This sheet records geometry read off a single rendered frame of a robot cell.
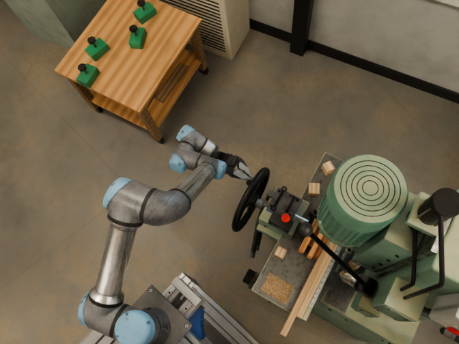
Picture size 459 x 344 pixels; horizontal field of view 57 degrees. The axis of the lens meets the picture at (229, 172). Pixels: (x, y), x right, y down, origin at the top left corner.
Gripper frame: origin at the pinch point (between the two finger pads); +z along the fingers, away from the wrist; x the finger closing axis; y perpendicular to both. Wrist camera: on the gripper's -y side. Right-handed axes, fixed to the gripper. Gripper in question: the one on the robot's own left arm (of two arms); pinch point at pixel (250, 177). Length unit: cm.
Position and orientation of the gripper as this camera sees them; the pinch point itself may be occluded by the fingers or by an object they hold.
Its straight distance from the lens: 181.0
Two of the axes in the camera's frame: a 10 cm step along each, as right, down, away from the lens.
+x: -4.9, 8.3, -2.4
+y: -3.6, 0.6, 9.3
